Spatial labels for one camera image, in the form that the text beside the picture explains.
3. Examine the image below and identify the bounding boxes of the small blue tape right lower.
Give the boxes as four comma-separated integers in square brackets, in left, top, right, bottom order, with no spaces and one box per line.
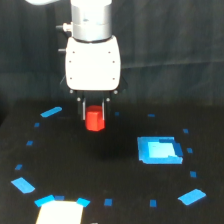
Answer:
[190,171,197,178]

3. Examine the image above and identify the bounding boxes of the white paper sheet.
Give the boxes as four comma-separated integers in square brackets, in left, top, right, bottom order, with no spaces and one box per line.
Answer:
[36,201,83,224]

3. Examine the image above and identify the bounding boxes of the small dark blue tape bottom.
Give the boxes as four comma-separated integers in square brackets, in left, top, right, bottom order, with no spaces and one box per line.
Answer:
[55,196,65,201]

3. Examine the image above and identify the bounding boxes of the small blue tape left middle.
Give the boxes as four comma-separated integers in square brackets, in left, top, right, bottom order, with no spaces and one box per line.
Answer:
[26,140,33,146]

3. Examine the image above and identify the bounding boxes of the blue tape square target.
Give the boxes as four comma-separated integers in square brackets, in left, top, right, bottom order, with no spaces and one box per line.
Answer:
[137,137,183,165]

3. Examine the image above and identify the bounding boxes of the blue tape beside paper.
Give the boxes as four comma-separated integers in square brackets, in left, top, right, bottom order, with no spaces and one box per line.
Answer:
[76,198,90,207]

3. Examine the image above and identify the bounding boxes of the small blue tape bottom right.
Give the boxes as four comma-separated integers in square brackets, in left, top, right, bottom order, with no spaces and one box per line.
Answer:
[150,199,157,207]

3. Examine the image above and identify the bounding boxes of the large blue tape right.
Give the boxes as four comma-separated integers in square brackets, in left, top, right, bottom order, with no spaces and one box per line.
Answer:
[178,189,206,206]

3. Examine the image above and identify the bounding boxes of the blue tape bottom left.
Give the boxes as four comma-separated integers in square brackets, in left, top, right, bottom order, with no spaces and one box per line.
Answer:
[34,195,55,207]

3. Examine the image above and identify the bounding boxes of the small blue tape right middle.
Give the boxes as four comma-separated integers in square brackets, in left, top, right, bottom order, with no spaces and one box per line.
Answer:
[187,148,193,154]

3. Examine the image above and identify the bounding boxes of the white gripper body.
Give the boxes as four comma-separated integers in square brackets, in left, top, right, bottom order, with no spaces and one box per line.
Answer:
[60,35,128,92]

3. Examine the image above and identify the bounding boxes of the small blue tape left lower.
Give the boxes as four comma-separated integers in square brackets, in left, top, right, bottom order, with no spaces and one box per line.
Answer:
[15,164,23,170]

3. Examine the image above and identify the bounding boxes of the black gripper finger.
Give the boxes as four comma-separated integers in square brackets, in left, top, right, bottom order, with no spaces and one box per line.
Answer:
[102,97,111,121]
[77,96,86,120]

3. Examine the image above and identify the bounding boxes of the small blue tape bottom middle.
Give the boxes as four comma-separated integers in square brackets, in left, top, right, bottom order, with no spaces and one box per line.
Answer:
[104,199,113,206]

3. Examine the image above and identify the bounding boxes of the large blue tape left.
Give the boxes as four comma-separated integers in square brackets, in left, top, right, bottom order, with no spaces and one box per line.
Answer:
[12,177,35,194]

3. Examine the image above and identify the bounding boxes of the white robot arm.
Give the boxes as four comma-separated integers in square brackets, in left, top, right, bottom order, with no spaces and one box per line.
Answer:
[56,0,122,121]

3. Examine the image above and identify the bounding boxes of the red octagonal block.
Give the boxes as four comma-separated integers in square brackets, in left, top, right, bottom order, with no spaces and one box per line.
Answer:
[85,105,105,132]

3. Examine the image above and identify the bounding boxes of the large blue tape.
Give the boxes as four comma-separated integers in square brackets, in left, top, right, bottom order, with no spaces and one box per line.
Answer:
[178,189,206,206]
[12,177,35,194]

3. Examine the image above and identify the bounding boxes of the long blue tape top left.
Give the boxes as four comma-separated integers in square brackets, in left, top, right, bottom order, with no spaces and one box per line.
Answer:
[40,107,62,118]

